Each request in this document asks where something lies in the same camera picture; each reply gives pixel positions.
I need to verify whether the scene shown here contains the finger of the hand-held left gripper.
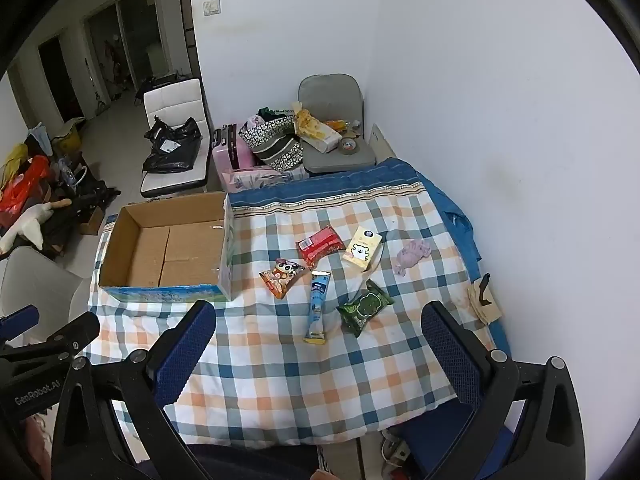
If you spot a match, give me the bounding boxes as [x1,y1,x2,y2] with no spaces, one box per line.
[0,312,101,361]
[0,305,40,341]

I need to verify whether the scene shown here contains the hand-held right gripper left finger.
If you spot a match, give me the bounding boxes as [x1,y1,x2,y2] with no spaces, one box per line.
[51,300,217,480]

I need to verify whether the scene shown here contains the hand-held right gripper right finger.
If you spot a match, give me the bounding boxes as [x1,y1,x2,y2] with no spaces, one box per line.
[421,301,586,480]

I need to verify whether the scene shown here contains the pale grey chair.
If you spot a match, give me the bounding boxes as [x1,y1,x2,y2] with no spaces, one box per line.
[0,246,91,346]

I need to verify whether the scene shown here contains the green wipes packet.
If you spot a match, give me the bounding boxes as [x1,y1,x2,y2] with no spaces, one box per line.
[336,280,396,337]

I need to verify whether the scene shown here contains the white toy goose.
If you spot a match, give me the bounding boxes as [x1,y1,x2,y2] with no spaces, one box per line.
[0,199,73,255]

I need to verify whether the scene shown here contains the open cardboard box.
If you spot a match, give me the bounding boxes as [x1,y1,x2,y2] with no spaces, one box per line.
[98,191,235,305]

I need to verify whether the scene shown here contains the pink crumpled cloth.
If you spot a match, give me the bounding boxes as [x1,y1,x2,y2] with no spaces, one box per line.
[391,239,433,277]

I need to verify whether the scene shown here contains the white power strip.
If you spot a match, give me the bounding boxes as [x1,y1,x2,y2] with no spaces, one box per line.
[381,430,411,466]

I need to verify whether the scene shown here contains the plaid blanket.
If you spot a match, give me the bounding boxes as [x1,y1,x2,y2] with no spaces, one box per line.
[87,187,501,448]

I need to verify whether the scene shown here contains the cartoon print snack packet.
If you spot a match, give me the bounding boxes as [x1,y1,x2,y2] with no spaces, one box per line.
[259,258,306,301]

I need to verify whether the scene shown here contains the person's dark clothing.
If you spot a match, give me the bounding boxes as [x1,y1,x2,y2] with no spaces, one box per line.
[185,442,321,480]

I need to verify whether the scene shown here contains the red plastic bag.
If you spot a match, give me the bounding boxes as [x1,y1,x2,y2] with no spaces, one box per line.
[0,169,51,216]

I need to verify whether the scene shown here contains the black tripod stand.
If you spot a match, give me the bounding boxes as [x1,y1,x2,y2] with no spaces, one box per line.
[42,185,121,251]

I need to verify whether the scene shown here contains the cream tissue pack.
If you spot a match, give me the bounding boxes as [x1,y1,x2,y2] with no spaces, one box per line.
[342,226,383,272]

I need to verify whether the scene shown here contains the long blue sachet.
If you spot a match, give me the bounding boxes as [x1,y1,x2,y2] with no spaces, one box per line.
[302,270,332,346]

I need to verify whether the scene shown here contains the red snack packet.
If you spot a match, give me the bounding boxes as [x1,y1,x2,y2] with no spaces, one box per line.
[296,225,347,269]

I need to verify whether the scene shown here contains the pink floral tissue pack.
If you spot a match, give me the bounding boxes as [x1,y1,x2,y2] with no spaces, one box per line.
[221,167,308,193]

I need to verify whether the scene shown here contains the black plastic bag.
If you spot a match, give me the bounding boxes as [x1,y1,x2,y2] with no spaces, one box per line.
[142,116,202,175]

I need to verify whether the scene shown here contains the pink suitcase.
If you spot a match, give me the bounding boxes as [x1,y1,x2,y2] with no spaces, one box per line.
[211,123,256,181]

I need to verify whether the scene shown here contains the white folded panel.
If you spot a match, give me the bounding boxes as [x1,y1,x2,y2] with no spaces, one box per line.
[370,123,398,161]

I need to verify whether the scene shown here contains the grey cushioned chair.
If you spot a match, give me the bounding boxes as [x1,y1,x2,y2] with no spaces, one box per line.
[298,74,377,177]

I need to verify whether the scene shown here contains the patterned tote bag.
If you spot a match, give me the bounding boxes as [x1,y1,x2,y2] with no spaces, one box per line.
[239,110,305,172]

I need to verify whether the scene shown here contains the white leather chair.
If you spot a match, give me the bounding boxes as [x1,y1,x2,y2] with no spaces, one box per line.
[140,78,211,199]

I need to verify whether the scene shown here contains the yellow snack bag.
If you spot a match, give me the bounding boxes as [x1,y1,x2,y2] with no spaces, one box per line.
[292,101,342,153]

